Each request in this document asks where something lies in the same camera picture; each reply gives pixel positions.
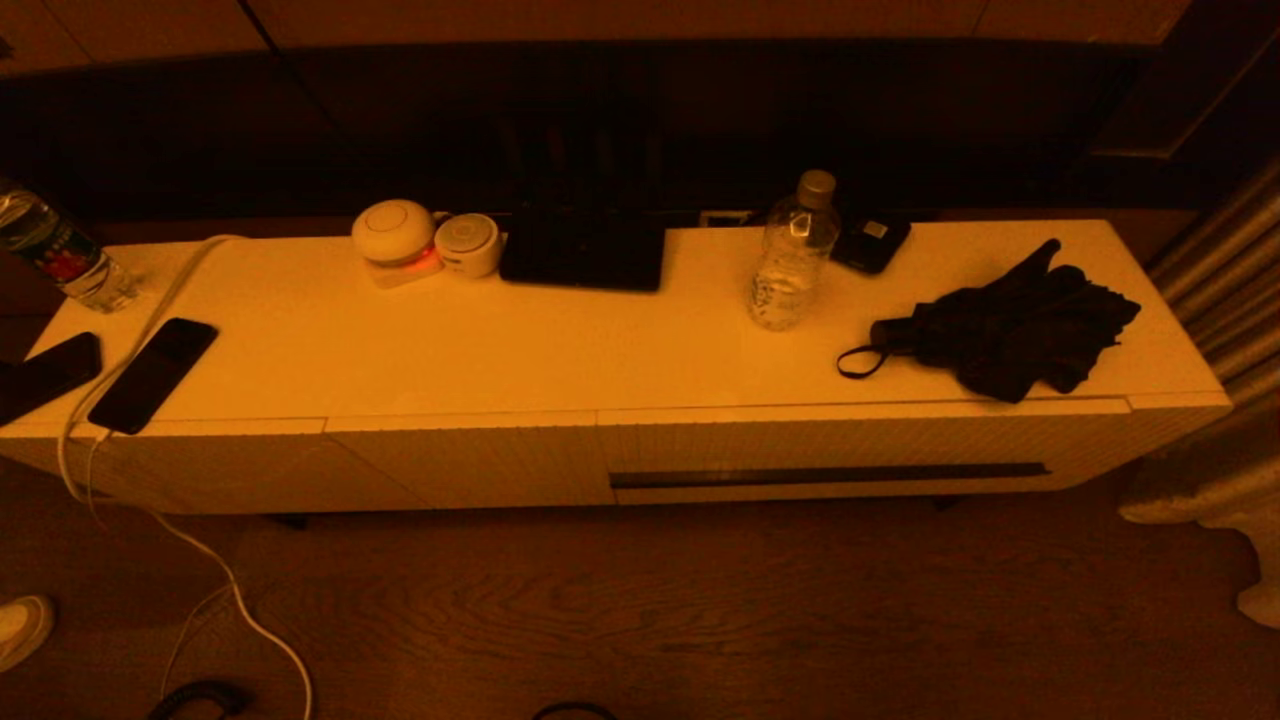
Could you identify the clear bottle with grey cap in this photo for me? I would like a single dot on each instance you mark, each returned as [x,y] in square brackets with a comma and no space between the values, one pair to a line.
[790,270]

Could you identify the white ribbed drawer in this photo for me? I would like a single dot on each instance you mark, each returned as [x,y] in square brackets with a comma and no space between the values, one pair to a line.
[850,435]

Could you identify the black umbrella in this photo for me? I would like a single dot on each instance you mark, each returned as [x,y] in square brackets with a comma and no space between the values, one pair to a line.
[1020,325]

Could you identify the long white low cabinet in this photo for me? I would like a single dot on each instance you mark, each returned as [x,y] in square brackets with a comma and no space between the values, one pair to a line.
[500,350]

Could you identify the flat black set-top box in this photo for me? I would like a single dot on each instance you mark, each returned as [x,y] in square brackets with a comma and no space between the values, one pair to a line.
[582,252]

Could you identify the white ribbed cabinet door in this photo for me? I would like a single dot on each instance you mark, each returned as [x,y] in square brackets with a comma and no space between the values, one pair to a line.
[200,465]
[480,460]

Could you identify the small white round speaker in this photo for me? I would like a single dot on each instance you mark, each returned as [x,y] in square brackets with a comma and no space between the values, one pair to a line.
[468,245]

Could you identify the small black adapter box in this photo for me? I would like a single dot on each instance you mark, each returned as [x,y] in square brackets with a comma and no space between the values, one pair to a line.
[872,243]

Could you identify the large white round device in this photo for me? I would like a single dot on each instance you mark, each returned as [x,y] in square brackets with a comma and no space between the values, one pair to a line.
[394,234]

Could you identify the black smartphone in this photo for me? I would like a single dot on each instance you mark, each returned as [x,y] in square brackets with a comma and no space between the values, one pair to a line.
[152,374]
[42,374]

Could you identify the pale pleated curtain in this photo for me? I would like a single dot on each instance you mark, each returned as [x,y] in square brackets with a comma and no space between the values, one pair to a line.
[1220,260]

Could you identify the labelled plastic water bottle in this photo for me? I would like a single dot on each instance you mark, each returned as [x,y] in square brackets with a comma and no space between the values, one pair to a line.
[55,255]

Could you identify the white sneaker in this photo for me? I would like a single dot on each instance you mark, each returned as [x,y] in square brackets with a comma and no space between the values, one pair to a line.
[22,630]

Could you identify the wall socket plate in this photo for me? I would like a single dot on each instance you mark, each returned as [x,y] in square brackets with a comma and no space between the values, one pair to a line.
[725,217]

